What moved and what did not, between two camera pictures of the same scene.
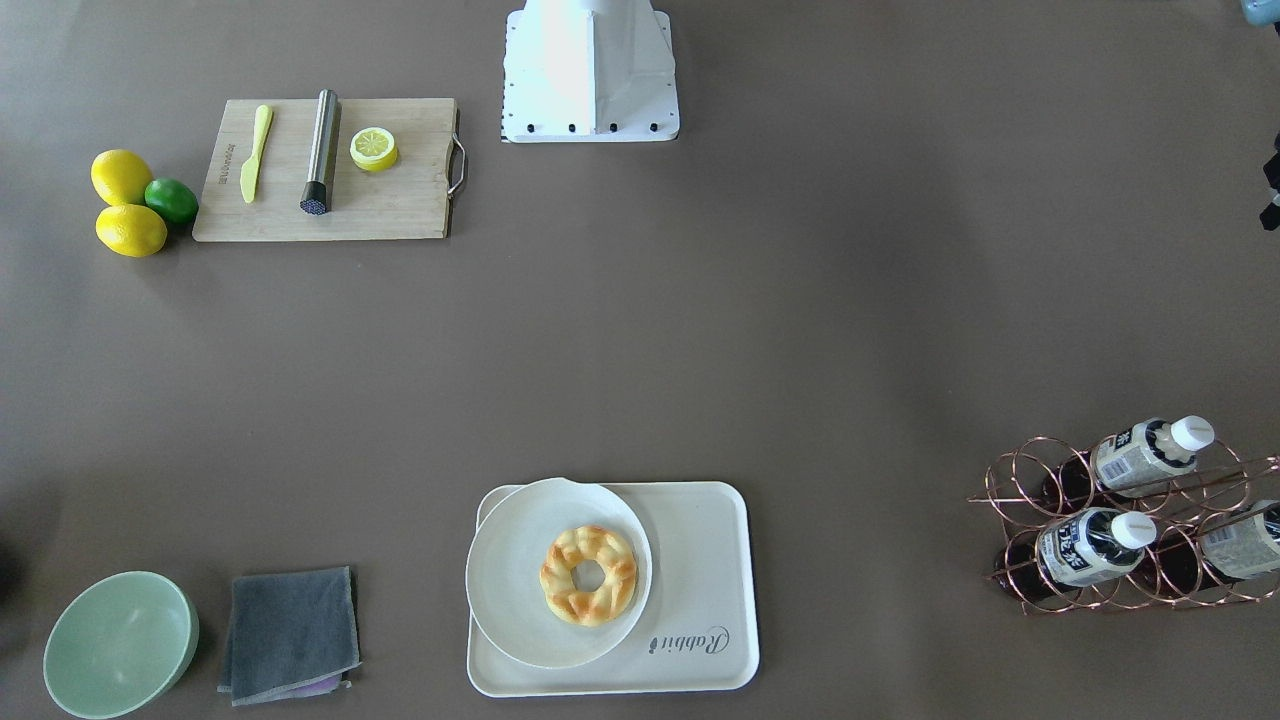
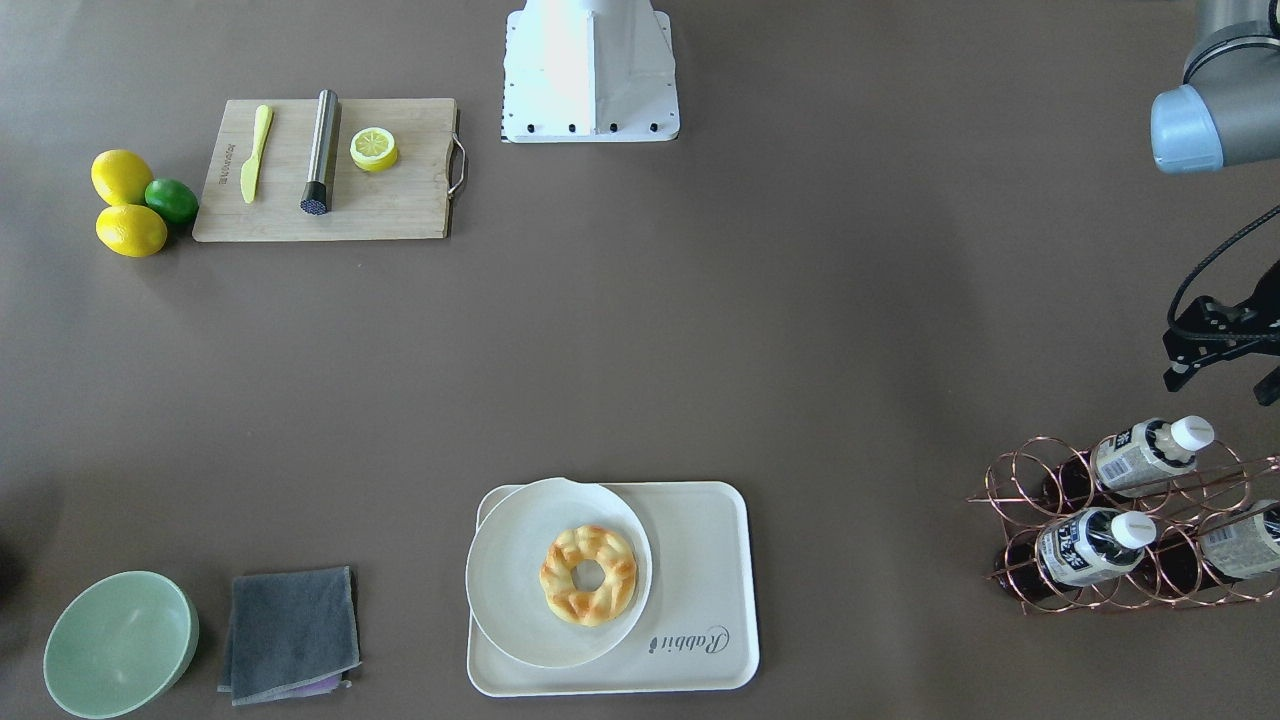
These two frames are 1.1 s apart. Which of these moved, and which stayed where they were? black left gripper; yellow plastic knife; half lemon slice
Moved: black left gripper
Stayed: yellow plastic knife; half lemon slice
